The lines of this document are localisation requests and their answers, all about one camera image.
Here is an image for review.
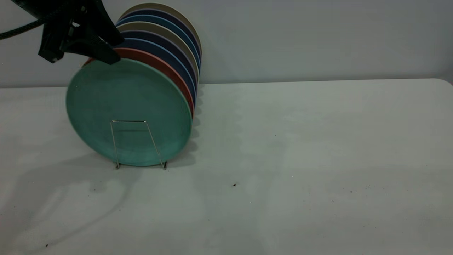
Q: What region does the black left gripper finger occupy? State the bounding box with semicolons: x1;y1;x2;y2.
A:
65;33;121;65
80;0;125;46

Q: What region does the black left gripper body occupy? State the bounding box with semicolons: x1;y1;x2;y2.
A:
35;0;90;63

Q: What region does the green round plate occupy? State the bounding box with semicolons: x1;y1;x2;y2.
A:
66;58;193;167

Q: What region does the blue round plate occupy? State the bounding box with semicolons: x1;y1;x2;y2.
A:
116;14;201;71
113;38;197;107

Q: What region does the dark purple round plate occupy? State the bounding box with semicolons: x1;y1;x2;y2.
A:
119;30;199;85

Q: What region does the navy round plate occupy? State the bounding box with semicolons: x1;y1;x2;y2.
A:
120;9;201;61

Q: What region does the red round plate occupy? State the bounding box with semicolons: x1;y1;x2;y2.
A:
83;48;195;119

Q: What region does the black braided cable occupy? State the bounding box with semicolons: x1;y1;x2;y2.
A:
0;16;46;40

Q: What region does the metal wire plate rack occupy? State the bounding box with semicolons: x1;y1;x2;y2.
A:
110;120;167;170

